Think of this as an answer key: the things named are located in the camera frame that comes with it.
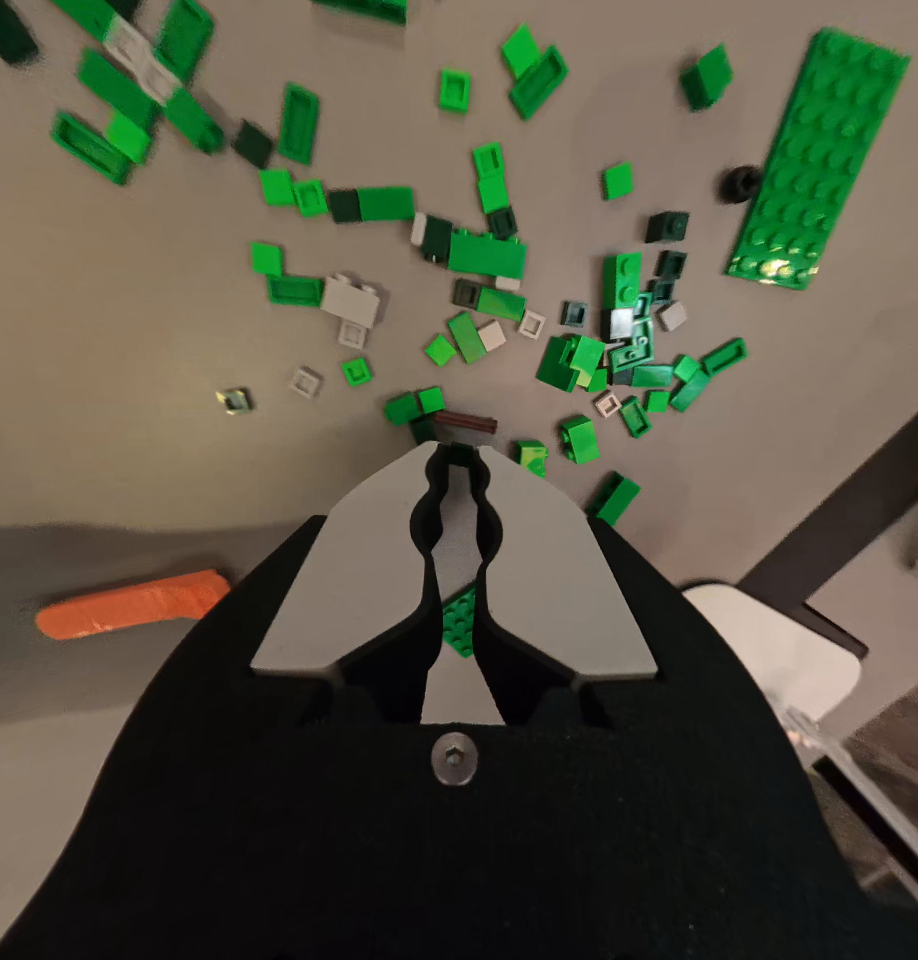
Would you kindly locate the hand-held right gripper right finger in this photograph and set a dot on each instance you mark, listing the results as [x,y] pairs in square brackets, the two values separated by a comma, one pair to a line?
[556,600]

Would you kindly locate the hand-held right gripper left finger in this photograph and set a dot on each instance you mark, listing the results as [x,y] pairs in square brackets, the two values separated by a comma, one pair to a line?
[354,585]

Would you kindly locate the green lego base plate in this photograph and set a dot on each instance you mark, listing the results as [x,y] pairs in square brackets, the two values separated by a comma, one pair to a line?
[460,626]

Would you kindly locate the dark green lego piece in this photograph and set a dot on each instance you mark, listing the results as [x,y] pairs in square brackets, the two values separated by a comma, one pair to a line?
[461,454]

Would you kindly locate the brown lego bar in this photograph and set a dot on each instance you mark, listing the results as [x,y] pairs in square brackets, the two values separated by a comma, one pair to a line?
[466,423]

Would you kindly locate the grey square lego tile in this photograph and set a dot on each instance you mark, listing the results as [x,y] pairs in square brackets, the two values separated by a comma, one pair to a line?
[306,382]

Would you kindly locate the dark green small lego tile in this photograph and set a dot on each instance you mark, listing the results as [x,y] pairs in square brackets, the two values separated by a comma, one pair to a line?
[235,401]

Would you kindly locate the orange lego brick separator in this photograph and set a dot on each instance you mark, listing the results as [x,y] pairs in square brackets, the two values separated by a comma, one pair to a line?
[129,604]

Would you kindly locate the grey lego brick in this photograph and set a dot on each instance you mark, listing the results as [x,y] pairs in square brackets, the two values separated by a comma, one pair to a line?
[350,300]

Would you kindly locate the pile of loose lego pieces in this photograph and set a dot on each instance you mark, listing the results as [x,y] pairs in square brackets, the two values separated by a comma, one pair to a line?
[489,255]

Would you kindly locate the small black lego piece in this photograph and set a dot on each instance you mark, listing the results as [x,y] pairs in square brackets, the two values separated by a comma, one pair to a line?
[738,184]

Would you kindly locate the long green studded lego plate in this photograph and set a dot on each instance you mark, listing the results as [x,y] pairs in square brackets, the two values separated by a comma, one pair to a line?
[819,157]

